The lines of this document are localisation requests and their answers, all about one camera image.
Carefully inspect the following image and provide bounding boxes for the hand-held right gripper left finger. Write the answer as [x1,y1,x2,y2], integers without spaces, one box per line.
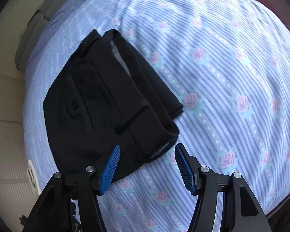
[22,145,120,232]

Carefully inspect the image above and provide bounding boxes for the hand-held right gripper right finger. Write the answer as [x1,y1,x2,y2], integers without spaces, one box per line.
[174,144,272,232]

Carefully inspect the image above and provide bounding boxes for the black pants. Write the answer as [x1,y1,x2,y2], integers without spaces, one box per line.
[43,29,184,183]

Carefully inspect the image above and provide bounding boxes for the white slipper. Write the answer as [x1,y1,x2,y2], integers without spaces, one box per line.
[27,159,39,189]

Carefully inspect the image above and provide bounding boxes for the striped floral bed sheet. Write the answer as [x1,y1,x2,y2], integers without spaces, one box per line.
[24,0,290,232]

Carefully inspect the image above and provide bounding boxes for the grey bed frame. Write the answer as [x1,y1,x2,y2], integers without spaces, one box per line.
[14,0,78,70]

